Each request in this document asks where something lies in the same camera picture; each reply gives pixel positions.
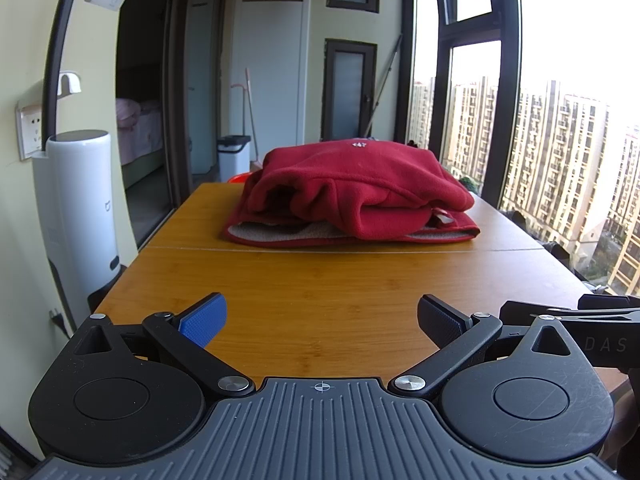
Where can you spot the black power plug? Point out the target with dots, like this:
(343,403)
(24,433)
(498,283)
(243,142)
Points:
(59,321)

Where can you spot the black shoes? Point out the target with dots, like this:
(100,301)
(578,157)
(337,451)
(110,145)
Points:
(416,144)

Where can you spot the black window frame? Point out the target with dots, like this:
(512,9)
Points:
(425,60)

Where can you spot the bed with pink bedding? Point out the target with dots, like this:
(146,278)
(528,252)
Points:
(140,130)

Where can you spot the green shoe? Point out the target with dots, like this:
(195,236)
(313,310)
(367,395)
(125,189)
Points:
(469,184)

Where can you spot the white trash bin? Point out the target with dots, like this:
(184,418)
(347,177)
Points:
(234,157)

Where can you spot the mop pole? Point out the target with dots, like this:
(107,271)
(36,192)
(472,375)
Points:
(385,85)

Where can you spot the white door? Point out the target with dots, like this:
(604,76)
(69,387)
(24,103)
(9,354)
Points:
(270,70)

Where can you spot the small dark framed window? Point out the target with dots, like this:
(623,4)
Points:
(350,90)

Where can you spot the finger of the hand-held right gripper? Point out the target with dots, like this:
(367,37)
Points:
(525,309)
(610,302)

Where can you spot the red fleece hooded jacket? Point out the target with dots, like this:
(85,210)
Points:
(350,190)

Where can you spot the red bucket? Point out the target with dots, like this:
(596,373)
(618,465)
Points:
(239,178)

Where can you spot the white wall hook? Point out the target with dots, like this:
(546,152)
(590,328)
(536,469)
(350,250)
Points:
(70,84)

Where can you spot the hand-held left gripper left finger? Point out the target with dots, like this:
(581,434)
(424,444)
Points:
(205,322)

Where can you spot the white wall socket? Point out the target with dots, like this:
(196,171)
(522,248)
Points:
(31,130)

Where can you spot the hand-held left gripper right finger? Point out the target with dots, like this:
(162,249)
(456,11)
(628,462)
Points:
(442,322)

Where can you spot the white tower appliance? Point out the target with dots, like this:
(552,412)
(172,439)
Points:
(77,220)

